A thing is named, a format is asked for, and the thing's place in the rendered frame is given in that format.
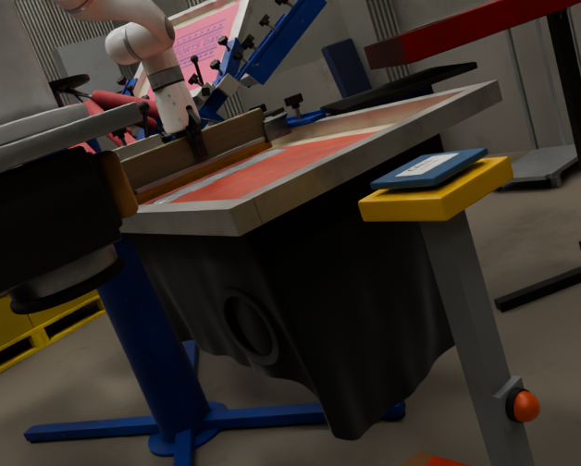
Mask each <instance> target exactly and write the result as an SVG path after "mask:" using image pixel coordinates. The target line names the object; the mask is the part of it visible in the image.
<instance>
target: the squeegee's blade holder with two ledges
mask: <svg viewBox="0 0 581 466"><path fill-rule="evenodd" d="M264 140H265V138H264V137H260V138H258V139H256V140H253V141H249V142H247V143H245V144H243V145H241V146H238V147H236V148H234V149H231V150H229V151H227V152H224V153H221V154H219V155H217V156H214V157H212V158H210V159H207V160H205V161H202V162H201V163H199V164H196V165H194V166H190V167H188V168H185V169H183V170H181V171H179V172H177V173H174V174H172V175H170V176H167V177H165V178H161V179H159V180H157V181H155V182H153V183H150V184H148V185H145V186H143V187H141V188H138V189H137V190H135V191H134V192H135V195H138V194H141V193H143V192H145V191H148V190H150V189H153V188H155V187H157V186H160V185H162V184H164V183H167V182H169V181H170V180H173V179H175V178H179V177H181V176H184V175H186V174H188V173H191V172H192V171H194V170H197V169H199V168H201V167H204V166H207V165H210V164H212V163H214V162H216V161H218V160H220V159H223V158H225V157H228V156H230V155H232V154H235V153H237V152H240V151H242V150H244V149H247V148H249V147H251V146H254V145H256V144H257V143H260V142H262V141H264Z"/></svg>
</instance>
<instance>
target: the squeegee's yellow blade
mask: <svg viewBox="0 0 581 466"><path fill-rule="evenodd" d="M269 143H271V142H267V143H265V141H262V142H260V143H257V144H256V145H254V146H251V147H249V148H247V149H244V150H242V151H240V152H237V153H235V154H232V155H230V156H228V157H225V158H223V159H220V160H218V161H216V162H214V163H212V164H210V165H207V166H204V167H201V168H199V169H197V170H194V171H192V172H191V173H188V174H186V175H184V176H181V177H179V178H175V179H173V180H170V181H169V182H167V183H164V184H162V185H160V186H157V187H155V188H153V189H150V190H148V191H145V192H143V193H141V194H138V195H134V196H135V198H136V201H138V200H140V199H142V198H145V197H147V196H149V195H152V194H154V193H156V192H159V191H160V190H164V189H166V188H168V187H170V186H173V185H175V184H177V183H180V182H181V181H183V180H186V179H188V178H192V177H194V176H196V175H199V174H201V173H203V172H205V171H207V170H209V169H212V168H214V167H216V166H220V165H222V164H224V163H226V162H228V161H230V160H233V159H235V158H237V157H240V156H242V155H244V154H247V153H249V152H252V151H254V150H256V149H259V148H261V147H263V146H265V145H268V144H269Z"/></svg>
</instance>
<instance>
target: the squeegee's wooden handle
mask: <svg viewBox="0 0 581 466"><path fill-rule="evenodd" d="M264 120H266V119H265V116H264V113H263V111H262V109H261V108H256V109H254V110H252V111H249V112H246V113H244V114H241V115H239V116H235V117H233V118H230V119H228V120H225V121H223V122H220V123H217V124H215V125H213V126H211V127H208V128H205V129H202V135H203V141H204V145H205V148H206V150H207V152H208V155H207V156H205V157H203V158H201V159H198V160H196V159H195V157H194V154H193V151H192V147H191V146H190V142H191V141H190V139H189V137H188V135H187V136H184V137H182V138H179V139H176V140H174V141H171V142H168V143H166V144H163V145H160V146H158V147H155V148H153V149H151V150H148V151H146V152H143V153H139V154H136V155H134V156H132V157H130V158H127V159H125V160H122V161H120V163H121V164H122V166H123V169H124V171H125V174H126V176H127V178H128V181H129V183H130V186H131V189H132V191H133V193H134V195H135V192H134V191H135V190H137V189H138V188H141V187H143V186H145V185H148V184H150V183H153V182H155V181H157V180H159V179H161V178H165V177H167V176H170V175H172V174H174V173H177V172H179V171H181V170H183V169H185V168H188V167H190V166H194V165H196V164H199V163H201V162H202V161H205V160H207V159H210V158H212V157H214V156H217V155H219V154H221V153H224V152H227V151H229V150H231V149H234V148H236V147H238V146H241V145H243V144H245V143H247V142H249V141H253V140H256V139H258V138H260V137H264V138H265V140H266V135H265V133H264V130H263V128H262V125H263V121H264Z"/></svg>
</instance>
